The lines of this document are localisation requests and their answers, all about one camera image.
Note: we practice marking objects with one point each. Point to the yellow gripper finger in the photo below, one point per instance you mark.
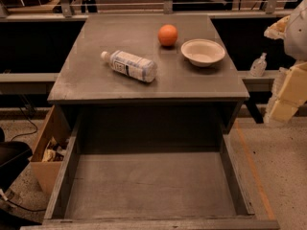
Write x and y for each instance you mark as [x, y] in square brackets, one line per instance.
[277, 29]
[289, 93]

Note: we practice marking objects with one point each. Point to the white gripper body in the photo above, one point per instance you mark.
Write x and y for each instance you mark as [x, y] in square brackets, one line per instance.
[296, 35]

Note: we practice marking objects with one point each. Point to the blue labelled plastic bottle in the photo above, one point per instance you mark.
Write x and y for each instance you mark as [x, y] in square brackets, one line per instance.
[133, 66]

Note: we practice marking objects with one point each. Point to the clear sanitizer pump bottle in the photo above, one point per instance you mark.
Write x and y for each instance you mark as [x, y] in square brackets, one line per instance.
[258, 66]

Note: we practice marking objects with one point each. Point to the white paper bowl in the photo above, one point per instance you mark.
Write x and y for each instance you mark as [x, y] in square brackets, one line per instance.
[202, 52]

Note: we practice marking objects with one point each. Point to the orange fruit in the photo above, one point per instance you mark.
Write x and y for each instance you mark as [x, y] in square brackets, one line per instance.
[167, 35]

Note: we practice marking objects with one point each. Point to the grey wooden cabinet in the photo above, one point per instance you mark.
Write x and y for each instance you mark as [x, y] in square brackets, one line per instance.
[150, 83]

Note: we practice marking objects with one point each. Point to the open grey drawer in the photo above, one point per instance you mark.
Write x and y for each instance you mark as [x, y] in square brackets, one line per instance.
[175, 173]

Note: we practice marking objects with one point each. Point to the grey metal railing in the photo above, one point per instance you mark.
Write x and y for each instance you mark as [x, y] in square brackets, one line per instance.
[153, 4]

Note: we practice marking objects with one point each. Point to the brown cardboard box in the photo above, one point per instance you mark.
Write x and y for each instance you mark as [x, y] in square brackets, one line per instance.
[49, 149]

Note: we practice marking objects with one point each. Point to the black chair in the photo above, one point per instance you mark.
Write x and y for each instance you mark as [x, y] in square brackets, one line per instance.
[14, 158]

